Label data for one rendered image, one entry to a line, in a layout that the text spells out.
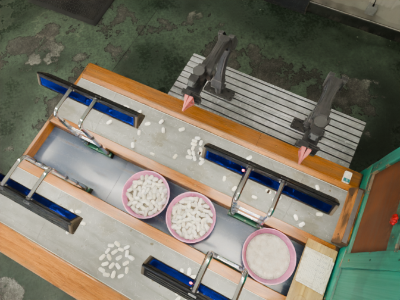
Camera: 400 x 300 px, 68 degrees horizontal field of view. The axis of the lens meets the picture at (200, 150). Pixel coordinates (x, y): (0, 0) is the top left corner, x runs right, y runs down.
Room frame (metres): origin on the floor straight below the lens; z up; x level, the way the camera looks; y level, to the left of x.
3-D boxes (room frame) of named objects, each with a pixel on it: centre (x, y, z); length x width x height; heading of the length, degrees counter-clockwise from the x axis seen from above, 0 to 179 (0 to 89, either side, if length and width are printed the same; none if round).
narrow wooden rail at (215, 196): (0.47, 0.15, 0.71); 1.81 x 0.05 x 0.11; 54
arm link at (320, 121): (0.51, -0.56, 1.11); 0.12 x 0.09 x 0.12; 142
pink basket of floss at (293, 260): (-0.02, -0.24, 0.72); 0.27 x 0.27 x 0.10
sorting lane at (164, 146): (0.62, 0.04, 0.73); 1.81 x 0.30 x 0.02; 54
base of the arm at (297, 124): (0.65, -0.66, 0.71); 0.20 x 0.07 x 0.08; 52
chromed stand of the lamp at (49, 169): (0.50, 0.80, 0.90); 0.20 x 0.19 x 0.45; 54
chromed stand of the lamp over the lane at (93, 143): (0.82, 0.56, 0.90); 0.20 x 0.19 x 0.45; 54
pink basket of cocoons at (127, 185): (0.41, 0.34, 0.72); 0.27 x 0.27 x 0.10
